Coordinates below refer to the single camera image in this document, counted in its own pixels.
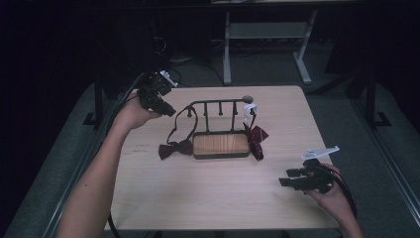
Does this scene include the person's right hand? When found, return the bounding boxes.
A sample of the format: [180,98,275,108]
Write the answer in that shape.
[305,163,355,219]

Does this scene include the dark red striped bow tie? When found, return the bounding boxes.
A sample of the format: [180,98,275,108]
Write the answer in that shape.
[243,102,269,163]

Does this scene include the black metal stand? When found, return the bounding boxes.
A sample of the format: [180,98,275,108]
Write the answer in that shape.
[82,70,107,128]
[363,68,393,129]

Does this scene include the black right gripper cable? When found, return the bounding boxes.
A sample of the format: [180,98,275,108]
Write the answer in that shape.
[321,164,359,220]

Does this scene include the black bow tie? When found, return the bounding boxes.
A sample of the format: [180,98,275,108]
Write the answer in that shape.
[157,104,199,162]

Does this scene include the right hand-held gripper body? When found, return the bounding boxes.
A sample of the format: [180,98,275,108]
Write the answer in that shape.
[298,145,341,195]

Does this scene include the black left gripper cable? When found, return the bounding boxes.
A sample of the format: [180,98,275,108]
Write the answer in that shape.
[106,72,148,120]

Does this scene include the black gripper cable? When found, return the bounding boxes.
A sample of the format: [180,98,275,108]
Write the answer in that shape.
[106,72,148,120]
[321,164,359,220]

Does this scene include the black floor cables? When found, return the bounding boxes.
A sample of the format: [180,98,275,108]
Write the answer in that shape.
[150,19,226,88]

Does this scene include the person's left hand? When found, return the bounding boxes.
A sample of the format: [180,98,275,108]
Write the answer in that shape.
[113,94,163,132]

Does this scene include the black hook rack wooden tray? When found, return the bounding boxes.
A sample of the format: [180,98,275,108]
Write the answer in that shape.
[186,97,257,161]

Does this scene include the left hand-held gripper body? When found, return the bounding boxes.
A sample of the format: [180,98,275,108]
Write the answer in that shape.
[136,69,179,111]

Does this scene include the grey metal table frame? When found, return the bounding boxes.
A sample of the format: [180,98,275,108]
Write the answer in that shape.
[223,9,319,86]

